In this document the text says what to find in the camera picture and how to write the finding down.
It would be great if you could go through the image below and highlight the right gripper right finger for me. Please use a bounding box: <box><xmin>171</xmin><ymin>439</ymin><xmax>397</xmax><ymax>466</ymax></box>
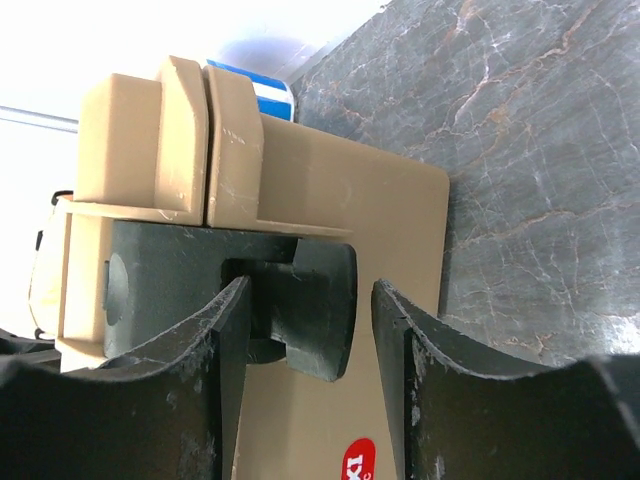
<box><xmin>371</xmin><ymin>280</ymin><xmax>639</xmax><ymax>479</ymax></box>

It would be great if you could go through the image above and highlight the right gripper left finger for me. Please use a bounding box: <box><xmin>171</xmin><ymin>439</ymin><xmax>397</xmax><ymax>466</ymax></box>
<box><xmin>1</xmin><ymin>277</ymin><xmax>250</xmax><ymax>479</ymax></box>

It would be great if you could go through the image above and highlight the tan plastic toolbox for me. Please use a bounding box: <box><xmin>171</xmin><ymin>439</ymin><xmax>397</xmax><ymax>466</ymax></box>
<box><xmin>55</xmin><ymin>57</ymin><xmax>450</xmax><ymax>479</ymax></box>

